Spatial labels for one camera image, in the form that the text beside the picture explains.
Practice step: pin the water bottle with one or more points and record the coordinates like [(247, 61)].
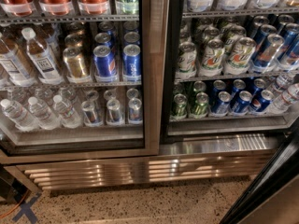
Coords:
[(70, 117), (23, 119), (46, 118)]

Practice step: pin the blue pepsi can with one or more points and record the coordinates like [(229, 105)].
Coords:
[(220, 107), (131, 59), (104, 61), (240, 104)]

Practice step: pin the blue Pepsi can lower left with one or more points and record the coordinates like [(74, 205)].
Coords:
[(220, 107)]

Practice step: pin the front 7up can left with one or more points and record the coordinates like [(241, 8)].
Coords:
[(186, 64)]

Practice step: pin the blue Pepsi can lower middle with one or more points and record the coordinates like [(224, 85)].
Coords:
[(240, 104)]

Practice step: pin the green soda can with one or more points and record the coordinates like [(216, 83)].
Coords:
[(179, 106)]

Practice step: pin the left water bottle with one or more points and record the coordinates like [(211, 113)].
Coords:
[(23, 119)]

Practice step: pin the tea bottle white cap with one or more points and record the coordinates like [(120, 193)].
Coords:
[(42, 56)]

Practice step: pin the front right blue Pepsi can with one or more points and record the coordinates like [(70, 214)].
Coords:
[(131, 59)]

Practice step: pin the right water bottle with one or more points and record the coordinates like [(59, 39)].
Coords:
[(70, 117)]

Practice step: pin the front left blue Pepsi can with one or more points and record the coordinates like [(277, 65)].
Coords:
[(104, 61)]

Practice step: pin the fridge glass door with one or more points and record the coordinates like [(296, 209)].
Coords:
[(120, 119), (270, 191)]

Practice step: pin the middle water bottle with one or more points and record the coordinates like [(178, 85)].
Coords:
[(46, 118)]

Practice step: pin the gold soda can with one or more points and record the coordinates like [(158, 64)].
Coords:
[(77, 67)]

